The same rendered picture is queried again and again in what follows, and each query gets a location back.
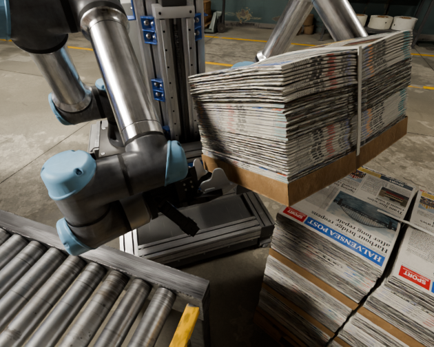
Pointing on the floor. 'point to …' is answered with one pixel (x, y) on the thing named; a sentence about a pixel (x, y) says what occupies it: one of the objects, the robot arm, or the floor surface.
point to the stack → (361, 264)
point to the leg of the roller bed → (201, 332)
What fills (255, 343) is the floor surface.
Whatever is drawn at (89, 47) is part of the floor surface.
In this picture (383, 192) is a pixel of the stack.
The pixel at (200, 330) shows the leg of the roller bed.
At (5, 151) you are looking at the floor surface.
